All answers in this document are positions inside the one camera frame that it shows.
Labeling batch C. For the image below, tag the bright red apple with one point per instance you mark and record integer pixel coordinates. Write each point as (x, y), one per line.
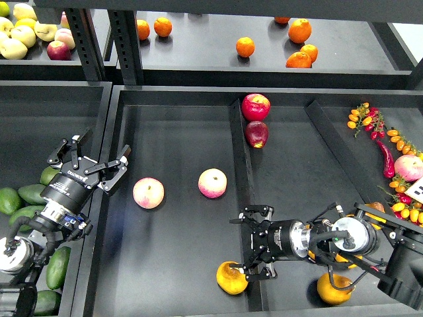
(255, 107)

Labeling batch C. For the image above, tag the black tray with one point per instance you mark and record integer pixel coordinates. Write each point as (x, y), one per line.
(34, 119)
(163, 261)

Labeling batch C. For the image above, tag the red apple on shelf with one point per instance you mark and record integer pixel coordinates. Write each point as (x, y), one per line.
(58, 51)

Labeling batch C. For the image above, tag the lower cherry tomato bunch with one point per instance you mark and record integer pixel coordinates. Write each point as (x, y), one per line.
(402, 205)

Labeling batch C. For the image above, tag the black left tray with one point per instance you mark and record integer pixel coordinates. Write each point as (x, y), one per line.
(34, 119)

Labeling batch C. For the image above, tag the pale pear on shelf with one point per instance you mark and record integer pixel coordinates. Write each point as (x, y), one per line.
(23, 10)

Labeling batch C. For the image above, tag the avocado centre of pile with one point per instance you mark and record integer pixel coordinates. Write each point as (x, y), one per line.
(31, 194)

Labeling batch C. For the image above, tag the dark red apple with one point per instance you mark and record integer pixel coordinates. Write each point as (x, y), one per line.
(256, 134)

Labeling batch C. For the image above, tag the green lime on shelf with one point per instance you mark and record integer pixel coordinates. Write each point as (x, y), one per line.
(4, 9)

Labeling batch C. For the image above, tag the black middle tray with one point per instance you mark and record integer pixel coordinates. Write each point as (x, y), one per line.
(163, 261)

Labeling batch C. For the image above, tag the pink apple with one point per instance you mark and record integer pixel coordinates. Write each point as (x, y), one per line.
(148, 193)
(212, 183)

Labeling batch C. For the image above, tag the pink apple right tray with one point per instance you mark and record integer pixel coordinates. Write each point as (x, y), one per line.
(409, 167)

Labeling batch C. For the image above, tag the pink apple left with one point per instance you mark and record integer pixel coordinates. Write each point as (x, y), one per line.
(148, 193)

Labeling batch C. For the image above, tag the orange on shelf left edge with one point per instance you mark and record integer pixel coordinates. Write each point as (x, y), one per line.
(143, 29)

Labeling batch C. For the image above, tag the yellow pear bottom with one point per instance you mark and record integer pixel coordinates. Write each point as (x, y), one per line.
(329, 294)

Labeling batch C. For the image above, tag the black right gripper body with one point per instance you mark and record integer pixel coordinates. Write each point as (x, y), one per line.
(270, 241)

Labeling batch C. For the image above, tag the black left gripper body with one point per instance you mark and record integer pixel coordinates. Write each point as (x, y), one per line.
(79, 176)

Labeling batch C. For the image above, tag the yellow lemon on shelf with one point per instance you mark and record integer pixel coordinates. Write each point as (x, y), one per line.
(30, 22)

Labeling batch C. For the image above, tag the pink apple centre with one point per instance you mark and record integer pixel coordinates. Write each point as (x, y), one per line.
(212, 183)

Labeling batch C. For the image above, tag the cherry tomato bunch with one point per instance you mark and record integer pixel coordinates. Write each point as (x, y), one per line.
(367, 118)
(402, 205)

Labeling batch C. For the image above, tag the black shelf upright right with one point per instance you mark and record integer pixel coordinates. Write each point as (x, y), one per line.
(125, 36)

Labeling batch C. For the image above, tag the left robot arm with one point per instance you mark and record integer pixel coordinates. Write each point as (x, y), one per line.
(31, 241)

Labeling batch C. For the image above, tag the red chili pepper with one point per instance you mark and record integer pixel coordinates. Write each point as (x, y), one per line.
(388, 167)

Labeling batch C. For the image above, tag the green avocado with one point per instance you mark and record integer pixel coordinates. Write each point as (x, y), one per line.
(57, 268)

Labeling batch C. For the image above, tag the pale apple far left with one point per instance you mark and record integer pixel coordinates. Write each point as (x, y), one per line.
(6, 26)

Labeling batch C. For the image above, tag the avocado far left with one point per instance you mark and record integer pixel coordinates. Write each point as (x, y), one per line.
(10, 201)

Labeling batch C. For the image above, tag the pale yellow apple middle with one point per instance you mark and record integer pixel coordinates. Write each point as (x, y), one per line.
(24, 34)

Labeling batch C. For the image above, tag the pale yellow apple front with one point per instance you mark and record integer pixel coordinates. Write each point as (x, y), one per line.
(13, 49)

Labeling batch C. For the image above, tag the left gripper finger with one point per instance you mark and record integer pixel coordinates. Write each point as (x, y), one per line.
(124, 153)
(86, 136)

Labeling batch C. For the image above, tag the yellow pear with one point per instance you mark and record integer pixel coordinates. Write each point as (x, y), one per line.
(377, 206)
(339, 259)
(329, 294)
(230, 279)

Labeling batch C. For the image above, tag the black shelf upright left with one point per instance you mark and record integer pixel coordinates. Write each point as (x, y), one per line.
(86, 43)

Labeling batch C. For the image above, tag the white label card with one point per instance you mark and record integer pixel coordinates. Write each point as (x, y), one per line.
(415, 191)

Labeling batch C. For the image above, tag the yellow pear under gripper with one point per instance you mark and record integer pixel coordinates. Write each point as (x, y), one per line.
(339, 259)

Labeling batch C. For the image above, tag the peach on shelf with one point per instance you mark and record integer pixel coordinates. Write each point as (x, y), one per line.
(64, 35)

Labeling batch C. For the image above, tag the pale yellow apple with stem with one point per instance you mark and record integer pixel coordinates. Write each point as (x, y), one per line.
(45, 32)

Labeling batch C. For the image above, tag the black shelf upright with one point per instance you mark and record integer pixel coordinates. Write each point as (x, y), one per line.
(86, 43)
(125, 36)

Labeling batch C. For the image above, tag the avocado bottom left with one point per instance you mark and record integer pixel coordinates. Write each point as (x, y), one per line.
(48, 303)

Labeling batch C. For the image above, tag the upper cherry tomato bunch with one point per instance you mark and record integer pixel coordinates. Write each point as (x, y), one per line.
(367, 118)

